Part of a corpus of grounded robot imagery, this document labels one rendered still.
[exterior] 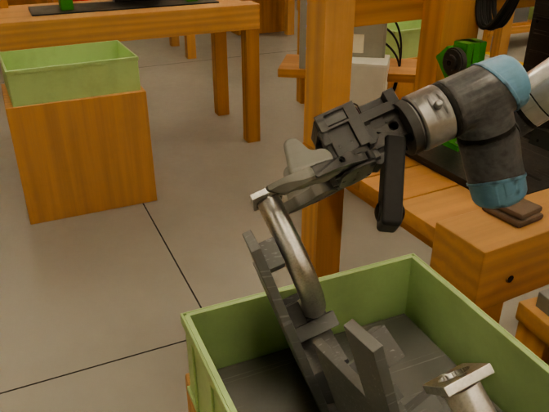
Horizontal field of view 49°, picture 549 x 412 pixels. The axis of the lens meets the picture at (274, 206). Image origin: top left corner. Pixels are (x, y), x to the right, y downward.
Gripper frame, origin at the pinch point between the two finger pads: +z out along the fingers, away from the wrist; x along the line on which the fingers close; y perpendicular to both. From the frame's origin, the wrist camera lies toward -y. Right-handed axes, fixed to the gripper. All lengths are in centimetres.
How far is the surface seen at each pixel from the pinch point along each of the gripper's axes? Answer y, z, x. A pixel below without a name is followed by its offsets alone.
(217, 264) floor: 33, 15, -200
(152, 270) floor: 42, 43, -196
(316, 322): -14.5, 0.9, -8.5
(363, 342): -18.6, -0.3, 15.1
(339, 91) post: 38, -36, -74
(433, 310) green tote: -20.4, -19.2, -29.6
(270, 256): -5.6, 3.2, 1.4
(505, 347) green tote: -28.8, -22.2, -16.1
